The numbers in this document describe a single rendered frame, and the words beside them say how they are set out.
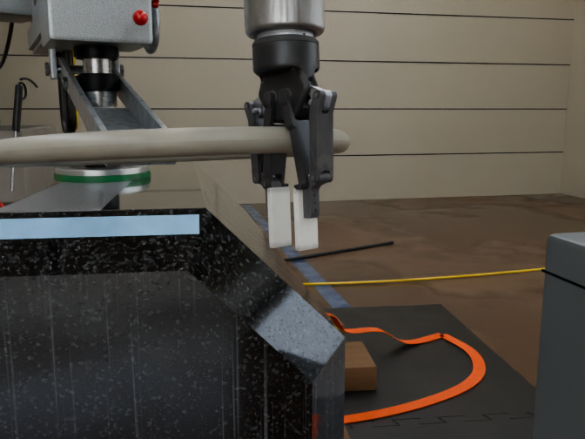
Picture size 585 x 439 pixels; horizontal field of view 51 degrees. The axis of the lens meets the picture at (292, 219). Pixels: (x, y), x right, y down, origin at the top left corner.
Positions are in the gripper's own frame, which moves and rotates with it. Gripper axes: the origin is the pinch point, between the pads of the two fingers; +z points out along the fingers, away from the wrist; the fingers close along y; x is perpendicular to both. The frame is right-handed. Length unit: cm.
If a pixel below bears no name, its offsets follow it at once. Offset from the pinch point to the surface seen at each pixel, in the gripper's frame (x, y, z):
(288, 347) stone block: -16.8, 21.4, 23.2
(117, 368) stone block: 6.4, 35.3, 23.9
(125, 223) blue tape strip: 2.3, 37.7, 1.9
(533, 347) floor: -194, 70, 74
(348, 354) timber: -112, 99, 63
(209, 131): 10.2, 0.8, -10.0
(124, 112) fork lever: -16, 72, -19
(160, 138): 14.8, 2.9, -9.4
